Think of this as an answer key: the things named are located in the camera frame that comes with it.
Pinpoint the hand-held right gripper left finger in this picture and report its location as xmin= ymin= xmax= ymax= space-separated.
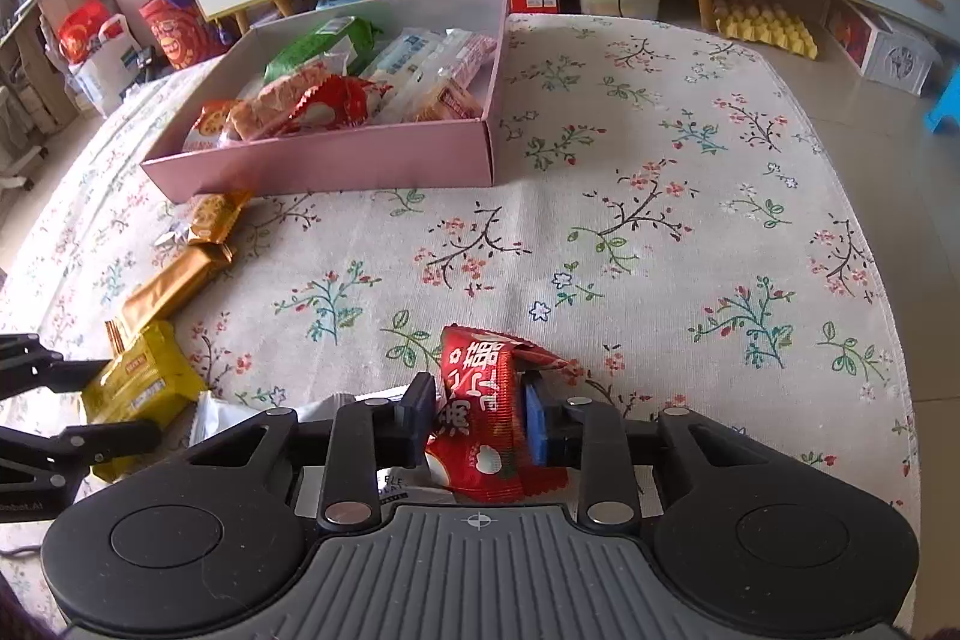
xmin=161 ymin=372 xmax=438 ymax=533

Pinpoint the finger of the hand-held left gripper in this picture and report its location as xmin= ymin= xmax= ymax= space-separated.
xmin=0 ymin=332 xmax=111 ymax=402
xmin=0 ymin=419 xmax=164 ymax=492

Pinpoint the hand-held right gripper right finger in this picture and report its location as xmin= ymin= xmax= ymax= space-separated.
xmin=522 ymin=370 xmax=785 ymax=530

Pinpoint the yellow snack packet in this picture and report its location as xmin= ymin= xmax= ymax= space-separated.
xmin=80 ymin=320 xmax=209 ymax=485

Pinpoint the pink cardboard box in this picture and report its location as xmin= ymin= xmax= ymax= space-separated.
xmin=139 ymin=0 xmax=511 ymax=204

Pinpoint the green snack packet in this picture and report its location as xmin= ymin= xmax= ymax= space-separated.
xmin=262 ymin=14 xmax=381 ymax=84

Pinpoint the white black print packet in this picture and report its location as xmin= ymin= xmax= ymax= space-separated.
xmin=291 ymin=464 xmax=455 ymax=519

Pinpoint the gold snack packet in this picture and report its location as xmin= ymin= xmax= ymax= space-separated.
xmin=118 ymin=241 xmax=239 ymax=342

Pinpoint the floral printed cloth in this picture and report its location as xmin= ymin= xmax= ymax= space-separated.
xmin=0 ymin=10 xmax=922 ymax=611

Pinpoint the white chair base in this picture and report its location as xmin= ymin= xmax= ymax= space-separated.
xmin=0 ymin=143 xmax=35 ymax=193

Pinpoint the orange round-print snack packet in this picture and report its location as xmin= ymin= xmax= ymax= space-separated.
xmin=153 ymin=188 xmax=254 ymax=249
xmin=181 ymin=98 xmax=242 ymax=154

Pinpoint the white red shopping bag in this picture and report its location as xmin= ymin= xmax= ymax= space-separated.
xmin=59 ymin=1 xmax=145 ymax=118

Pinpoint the white orange snack packet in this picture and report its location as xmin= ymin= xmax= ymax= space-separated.
xmin=411 ymin=76 xmax=486 ymax=124

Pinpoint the brown bread clear packet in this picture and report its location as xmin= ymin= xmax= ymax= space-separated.
xmin=227 ymin=68 xmax=332 ymax=142

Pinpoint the red printed bag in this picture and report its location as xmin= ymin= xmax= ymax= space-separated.
xmin=138 ymin=0 xmax=227 ymax=73

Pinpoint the clear bread packet blue label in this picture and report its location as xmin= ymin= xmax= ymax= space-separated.
xmin=375 ymin=29 xmax=448 ymax=82

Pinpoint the yellow egg tray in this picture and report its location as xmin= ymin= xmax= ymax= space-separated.
xmin=711 ymin=0 xmax=820 ymax=61

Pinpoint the white patterned box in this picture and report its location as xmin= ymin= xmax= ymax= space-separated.
xmin=823 ymin=0 xmax=944 ymax=99

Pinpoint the blue plastic stool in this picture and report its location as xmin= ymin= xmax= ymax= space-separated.
xmin=922 ymin=73 xmax=960 ymax=136

